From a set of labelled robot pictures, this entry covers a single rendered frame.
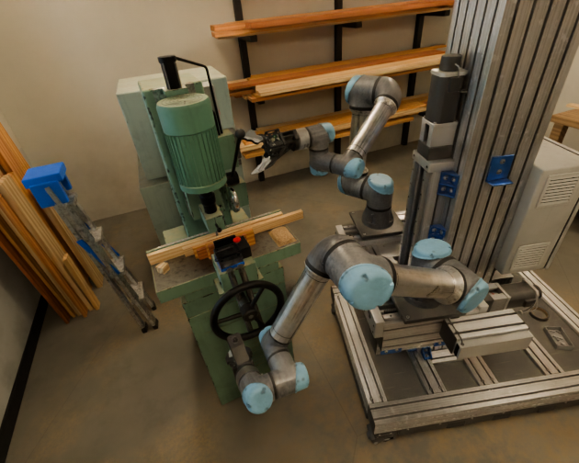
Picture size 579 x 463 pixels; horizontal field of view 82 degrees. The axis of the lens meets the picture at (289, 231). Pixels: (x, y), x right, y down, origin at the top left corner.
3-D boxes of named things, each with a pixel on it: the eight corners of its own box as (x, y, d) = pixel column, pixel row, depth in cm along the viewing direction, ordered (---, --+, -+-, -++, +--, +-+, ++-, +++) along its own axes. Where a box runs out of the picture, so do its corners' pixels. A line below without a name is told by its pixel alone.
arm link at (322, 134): (336, 146, 125) (336, 123, 120) (311, 152, 122) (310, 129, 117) (325, 140, 131) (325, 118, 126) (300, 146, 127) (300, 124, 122)
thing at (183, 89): (170, 112, 118) (155, 59, 108) (166, 107, 124) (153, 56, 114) (192, 107, 120) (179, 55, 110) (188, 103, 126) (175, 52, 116)
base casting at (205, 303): (187, 320, 136) (180, 304, 130) (166, 244, 179) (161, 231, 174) (286, 281, 149) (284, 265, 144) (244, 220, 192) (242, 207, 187)
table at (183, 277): (164, 321, 119) (158, 310, 115) (153, 271, 142) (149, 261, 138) (312, 265, 137) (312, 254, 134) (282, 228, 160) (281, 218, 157)
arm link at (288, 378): (297, 345, 101) (262, 356, 98) (312, 378, 93) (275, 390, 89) (296, 361, 106) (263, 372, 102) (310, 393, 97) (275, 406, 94)
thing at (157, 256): (151, 265, 136) (146, 256, 133) (150, 263, 137) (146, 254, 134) (283, 221, 154) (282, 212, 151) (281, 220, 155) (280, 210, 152)
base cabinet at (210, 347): (221, 407, 177) (186, 321, 135) (198, 328, 220) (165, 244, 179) (296, 370, 190) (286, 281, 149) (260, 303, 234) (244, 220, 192)
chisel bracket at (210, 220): (210, 237, 134) (205, 220, 129) (202, 220, 144) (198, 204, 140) (228, 231, 136) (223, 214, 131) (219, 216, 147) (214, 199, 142)
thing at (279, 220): (185, 257, 138) (183, 250, 136) (184, 254, 140) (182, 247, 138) (303, 218, 155) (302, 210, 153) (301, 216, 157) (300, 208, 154)
